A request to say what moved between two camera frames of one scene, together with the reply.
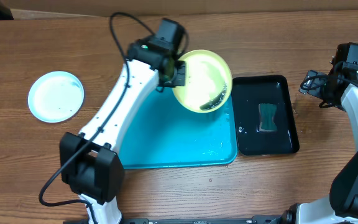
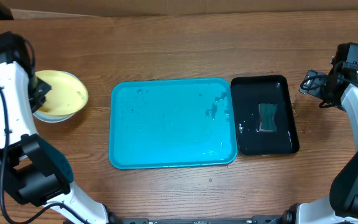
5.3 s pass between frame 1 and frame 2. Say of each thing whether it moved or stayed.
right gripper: stayed
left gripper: moved
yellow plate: moved
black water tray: stayed
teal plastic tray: stayed
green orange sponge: stayed
